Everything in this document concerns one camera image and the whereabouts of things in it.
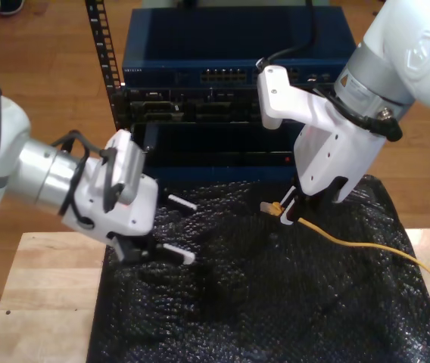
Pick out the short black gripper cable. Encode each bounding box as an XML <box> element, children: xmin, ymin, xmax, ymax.
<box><xmin>313</xmin><ymin>87</ymin><xmax>404</xmax><ymax>143</ymax></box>
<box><xmin>50</xmin><ymin>129</ymin><xmax>125</xmax><ymax>228</ymax></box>

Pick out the black bubble mat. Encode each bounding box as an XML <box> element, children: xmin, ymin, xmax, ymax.
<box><xmin>86</xmin><ymin>174</ymin><xmax>430</xmax><ymax>363</ymax></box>

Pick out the black rack server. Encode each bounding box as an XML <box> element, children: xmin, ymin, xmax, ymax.
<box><xmin>123</xmin><ymin>85</ymin><xmax>337</xmax><ymax>124</ymax></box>

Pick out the black perforated rack post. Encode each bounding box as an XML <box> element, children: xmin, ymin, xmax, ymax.
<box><xmin>85</xmin><ymin>0</ymin><xmax>132</xmax><ymax>133</ymax></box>

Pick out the yellow network cable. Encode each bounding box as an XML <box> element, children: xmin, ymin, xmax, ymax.
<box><xmin>260</xmin><ymin>201</ymin><xmax>430</xmax><ymax>303</ymax></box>

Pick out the blue network switch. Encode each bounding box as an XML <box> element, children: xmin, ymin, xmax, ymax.
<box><xmin>122</xmin><ymin>8</ymin><xmax>360</xmax><ymax>86</ymax></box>

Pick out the person's foot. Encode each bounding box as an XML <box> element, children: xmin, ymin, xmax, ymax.
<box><xmin>0</xmin><ymin>0</ymin><xmax>26</xmax><ymax>17</ymax></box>

